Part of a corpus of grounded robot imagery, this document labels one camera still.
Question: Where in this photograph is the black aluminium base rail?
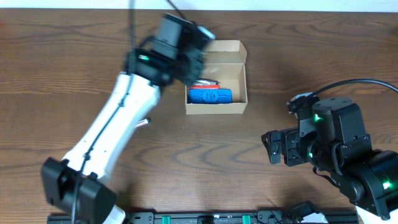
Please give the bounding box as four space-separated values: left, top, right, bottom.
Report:
47 200 360 224

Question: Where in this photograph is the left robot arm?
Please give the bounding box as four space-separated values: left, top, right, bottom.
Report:
41 14 215 223

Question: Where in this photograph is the brown cardboard box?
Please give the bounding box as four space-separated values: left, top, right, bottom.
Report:
185 40 248 114

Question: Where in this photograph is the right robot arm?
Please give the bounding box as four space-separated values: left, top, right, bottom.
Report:
261 96 397 221

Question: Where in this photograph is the blue plastic staple remover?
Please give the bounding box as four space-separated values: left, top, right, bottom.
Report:
188 89 233 104

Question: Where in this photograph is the black right camera cable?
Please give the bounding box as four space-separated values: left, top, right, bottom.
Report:
289 78 398 110

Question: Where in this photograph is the black whiteboard marker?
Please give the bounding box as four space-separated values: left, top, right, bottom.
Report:
134 118 151 128

